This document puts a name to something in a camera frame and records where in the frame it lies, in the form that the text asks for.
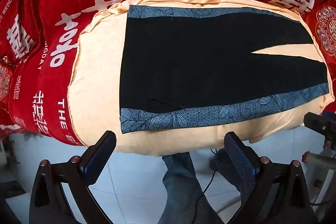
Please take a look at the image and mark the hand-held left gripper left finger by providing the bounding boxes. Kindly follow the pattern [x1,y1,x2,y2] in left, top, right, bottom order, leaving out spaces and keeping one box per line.
[29,130,117,224]

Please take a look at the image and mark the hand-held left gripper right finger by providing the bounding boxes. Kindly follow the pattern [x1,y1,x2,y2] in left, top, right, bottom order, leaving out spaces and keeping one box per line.
[224,132,319,224]

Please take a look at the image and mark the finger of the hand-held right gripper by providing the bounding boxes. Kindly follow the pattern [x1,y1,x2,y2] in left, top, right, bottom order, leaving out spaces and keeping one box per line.
[304,112,336,136]

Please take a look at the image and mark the black pants with blue-grey trim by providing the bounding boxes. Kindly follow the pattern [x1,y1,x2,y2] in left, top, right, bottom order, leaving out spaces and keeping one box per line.
[119,5,330,134]

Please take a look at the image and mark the peach cloth sheet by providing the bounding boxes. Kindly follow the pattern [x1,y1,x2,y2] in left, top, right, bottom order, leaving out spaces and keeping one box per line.
[67,0,335,157]

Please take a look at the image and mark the red embroidered bedding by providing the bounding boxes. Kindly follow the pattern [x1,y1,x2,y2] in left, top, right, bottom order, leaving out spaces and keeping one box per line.
[302,0,336,101]

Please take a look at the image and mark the white furniture frame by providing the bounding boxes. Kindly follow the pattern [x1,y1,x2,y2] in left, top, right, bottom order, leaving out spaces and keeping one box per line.
[302,152,336,206]

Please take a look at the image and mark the black cable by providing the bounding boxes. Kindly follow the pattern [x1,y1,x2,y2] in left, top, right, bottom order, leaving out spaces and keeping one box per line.
[193,149,229,211]

